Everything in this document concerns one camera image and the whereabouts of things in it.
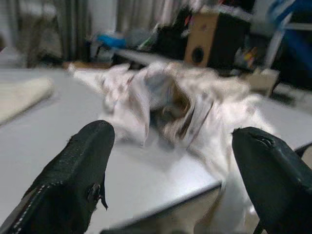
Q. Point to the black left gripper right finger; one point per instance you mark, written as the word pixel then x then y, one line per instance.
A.
pixel 275 182

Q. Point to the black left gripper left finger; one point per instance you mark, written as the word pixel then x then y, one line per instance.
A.
pixel 65 175

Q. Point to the pale striped shirt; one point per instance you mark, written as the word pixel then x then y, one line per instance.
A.
pixel 136 97

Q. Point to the plain white garment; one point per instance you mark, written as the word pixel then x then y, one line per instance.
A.
pixel 234 117

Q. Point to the beige folded cloth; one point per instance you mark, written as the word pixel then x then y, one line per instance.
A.
pixel 22 97

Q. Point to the bright blue item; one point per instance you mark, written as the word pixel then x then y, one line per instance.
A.
pixel 112 41

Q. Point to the grey curtain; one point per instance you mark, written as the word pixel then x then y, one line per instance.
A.
pixel 73 24

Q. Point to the wooden black loudspeaker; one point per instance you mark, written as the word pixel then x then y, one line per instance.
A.
pixel 202 31

